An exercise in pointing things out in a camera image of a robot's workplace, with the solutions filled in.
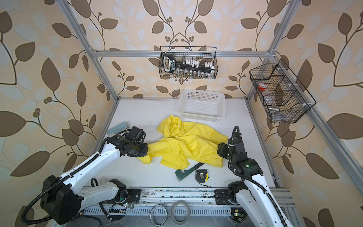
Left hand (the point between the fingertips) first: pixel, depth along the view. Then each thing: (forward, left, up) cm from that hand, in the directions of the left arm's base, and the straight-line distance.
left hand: (144, 150), depth 81 cm
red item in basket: (+29, -68, +24) cm, 78 cm away
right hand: (+1, -45, +3) cm, 45 cm away
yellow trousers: (+8, -24, -5) cm, 26 cm away
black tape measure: (-12, -33, -7) cm, 36 cm away
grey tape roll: (-24, -20, -11) cm, 34 cm away
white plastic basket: (+44, -36, -8) cm, 57 cm away
